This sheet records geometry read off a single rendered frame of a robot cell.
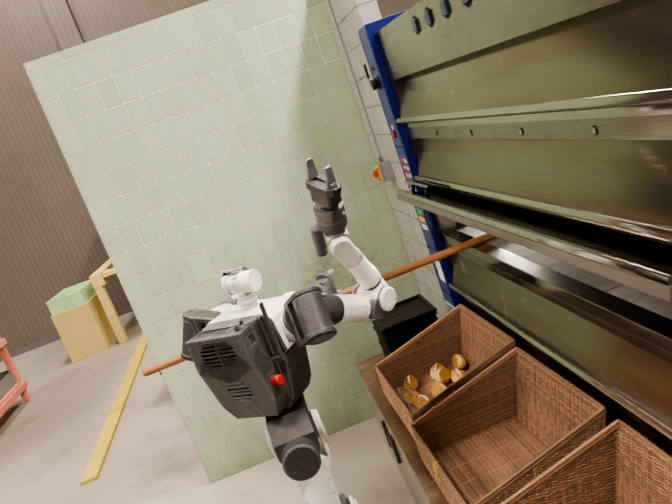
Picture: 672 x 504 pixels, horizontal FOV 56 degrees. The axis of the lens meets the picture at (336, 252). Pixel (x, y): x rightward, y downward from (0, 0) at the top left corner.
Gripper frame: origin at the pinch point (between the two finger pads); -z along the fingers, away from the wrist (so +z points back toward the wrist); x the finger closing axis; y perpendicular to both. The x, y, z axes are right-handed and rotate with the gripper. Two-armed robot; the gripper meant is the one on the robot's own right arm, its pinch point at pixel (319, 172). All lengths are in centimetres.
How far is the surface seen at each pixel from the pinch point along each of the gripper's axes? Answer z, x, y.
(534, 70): -20, -41, 40
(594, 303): 38, -64, 32
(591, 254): 1, -76, 10
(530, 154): 8, -36, 45
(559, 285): 45, -48, 40
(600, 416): 71, -72, 25
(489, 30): -24, -22, 48
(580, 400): 77, -62, 30
